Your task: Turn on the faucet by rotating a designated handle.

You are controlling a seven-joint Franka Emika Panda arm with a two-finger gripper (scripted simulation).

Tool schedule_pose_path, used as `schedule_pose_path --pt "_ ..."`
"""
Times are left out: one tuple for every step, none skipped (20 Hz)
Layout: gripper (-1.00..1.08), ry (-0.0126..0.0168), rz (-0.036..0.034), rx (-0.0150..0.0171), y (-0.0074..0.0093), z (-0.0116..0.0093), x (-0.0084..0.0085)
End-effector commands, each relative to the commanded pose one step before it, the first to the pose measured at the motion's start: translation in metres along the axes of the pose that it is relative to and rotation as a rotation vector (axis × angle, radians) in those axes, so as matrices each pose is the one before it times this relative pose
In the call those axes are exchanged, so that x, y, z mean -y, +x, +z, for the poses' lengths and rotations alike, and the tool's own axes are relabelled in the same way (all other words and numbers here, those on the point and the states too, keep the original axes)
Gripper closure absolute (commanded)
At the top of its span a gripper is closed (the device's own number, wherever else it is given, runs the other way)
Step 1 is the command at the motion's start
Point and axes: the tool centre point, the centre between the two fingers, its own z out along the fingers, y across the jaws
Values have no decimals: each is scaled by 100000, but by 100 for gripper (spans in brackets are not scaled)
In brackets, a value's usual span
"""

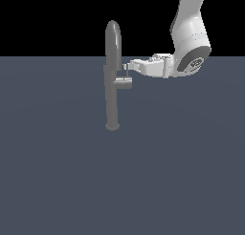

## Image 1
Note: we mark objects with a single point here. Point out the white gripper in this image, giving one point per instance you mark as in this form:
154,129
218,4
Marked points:
153,65

